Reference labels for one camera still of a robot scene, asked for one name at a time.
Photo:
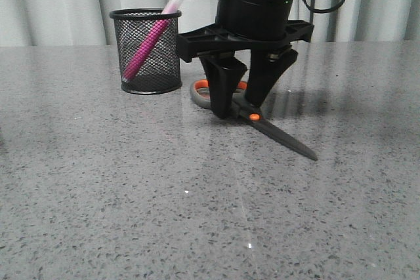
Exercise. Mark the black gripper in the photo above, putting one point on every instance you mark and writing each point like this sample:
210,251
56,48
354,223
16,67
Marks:
261,25

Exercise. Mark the grey orange scissors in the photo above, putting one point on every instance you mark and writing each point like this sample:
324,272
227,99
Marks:
252,115

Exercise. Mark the pink pen with clear cap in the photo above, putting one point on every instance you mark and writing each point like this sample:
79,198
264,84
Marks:
145,49

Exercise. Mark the black mesh pen cup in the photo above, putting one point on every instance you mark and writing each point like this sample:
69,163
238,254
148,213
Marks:
161,71

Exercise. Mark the grey curtain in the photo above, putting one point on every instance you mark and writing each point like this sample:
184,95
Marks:
87,22

